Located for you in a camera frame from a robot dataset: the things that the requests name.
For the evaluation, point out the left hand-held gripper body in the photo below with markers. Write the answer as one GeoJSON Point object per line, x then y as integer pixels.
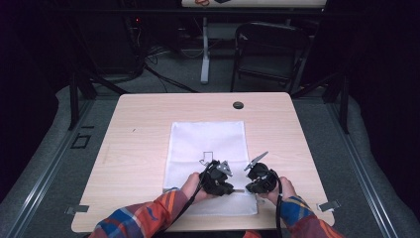
{"type": "Point", "coordinates": [214, 178]}

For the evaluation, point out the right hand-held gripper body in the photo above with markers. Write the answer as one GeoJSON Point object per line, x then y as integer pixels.
{"type": "Point", "coordinates": [264, 177]}

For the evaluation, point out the white cloth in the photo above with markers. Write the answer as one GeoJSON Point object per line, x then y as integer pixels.
{"type": "Point", "coordinates": [208, 139]}

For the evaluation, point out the person's left hand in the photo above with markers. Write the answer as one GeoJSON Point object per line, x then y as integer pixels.
{"type": "Point", "coordinates": [191, 188]}

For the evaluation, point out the person's right hand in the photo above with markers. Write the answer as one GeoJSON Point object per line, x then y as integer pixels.
{"type": "Point", "coordinates": [287, 190]}

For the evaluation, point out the person's orange lap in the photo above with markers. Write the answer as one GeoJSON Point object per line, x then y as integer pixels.
{"type": "Point", "coordinates": [251, 234]}

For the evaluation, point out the grey tape piece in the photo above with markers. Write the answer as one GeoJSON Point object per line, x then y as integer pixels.
{"type": "Point", "coordinates": [77, 209]}
{"type": "Point", "coordinates": [328, 205]}

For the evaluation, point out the black round table grommet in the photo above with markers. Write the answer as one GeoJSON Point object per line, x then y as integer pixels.
{"type": "Point", "coordinates": [238, 105]}

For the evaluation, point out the black metal stand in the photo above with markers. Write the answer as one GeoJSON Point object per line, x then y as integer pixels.
{"type": "Point", "coordinates": [73, 99]}
{"type": "Point", "coordinates": [344, 102]}

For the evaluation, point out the black folding chair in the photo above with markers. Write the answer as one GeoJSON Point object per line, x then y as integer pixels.
{"type": "Point", "coordinates": [269, 53]}

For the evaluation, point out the white background desk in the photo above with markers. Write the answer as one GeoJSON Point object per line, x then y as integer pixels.
{"type": "Point", "coordinates": [205, 49]}

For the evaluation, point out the short black tape strip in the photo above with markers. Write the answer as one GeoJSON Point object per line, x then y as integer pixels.
{"type": "Point", "coordinates": [87, 127]}

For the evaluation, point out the black tape square outline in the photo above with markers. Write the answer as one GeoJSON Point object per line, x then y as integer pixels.
{"type": "Point", "coordinates": [73, 142]}

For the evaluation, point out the aluminium floor rail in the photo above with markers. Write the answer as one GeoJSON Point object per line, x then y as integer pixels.
{"type": "Point", "coordinates": [360, 172]}
{"type": "Point", "coordinates": [46, 172]}

